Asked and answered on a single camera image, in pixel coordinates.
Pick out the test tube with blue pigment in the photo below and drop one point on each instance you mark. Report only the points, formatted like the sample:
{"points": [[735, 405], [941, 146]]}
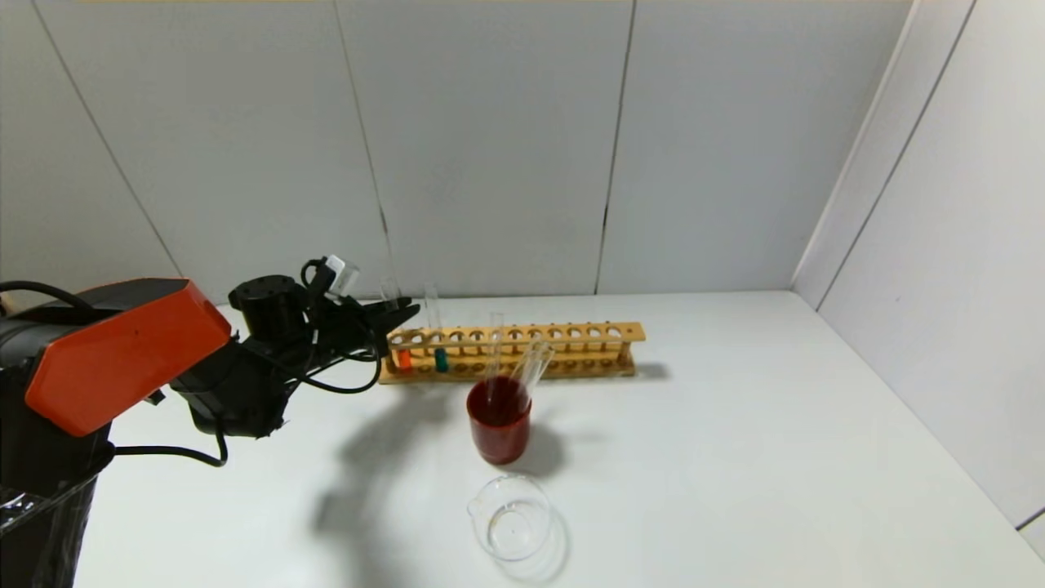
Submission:
{"points": [[441, 359]]}

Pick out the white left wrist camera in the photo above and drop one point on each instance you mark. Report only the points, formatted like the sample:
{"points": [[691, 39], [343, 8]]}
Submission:
{"points": [[343, 275]]}

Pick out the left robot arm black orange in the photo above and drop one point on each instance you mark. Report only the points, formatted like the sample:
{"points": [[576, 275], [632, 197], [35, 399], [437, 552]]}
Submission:
{"points": [[122, 351]]}

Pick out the red cup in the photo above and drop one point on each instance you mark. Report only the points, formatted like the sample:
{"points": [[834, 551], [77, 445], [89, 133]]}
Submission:
{"points": [[500, 441]]}

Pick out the plastic-wrapped black robot torso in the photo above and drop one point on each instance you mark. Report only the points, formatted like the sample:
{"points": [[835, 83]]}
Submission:
{"points": [[41, 539]]}

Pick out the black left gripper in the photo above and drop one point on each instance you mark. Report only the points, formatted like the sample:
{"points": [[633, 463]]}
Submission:
{"points": [[365, 319]]}

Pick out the test tube with red pigment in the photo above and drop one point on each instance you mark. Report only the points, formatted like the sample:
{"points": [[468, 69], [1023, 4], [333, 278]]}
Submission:
{"points": [[403, 358]]}

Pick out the wooden test tube rack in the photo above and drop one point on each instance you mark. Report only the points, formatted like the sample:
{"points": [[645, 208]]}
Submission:
{"points": [[571, 333]]}

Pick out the clear glass beaker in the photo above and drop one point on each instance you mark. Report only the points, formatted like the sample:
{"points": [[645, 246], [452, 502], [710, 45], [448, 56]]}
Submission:
{"points": [[513, 523]]}

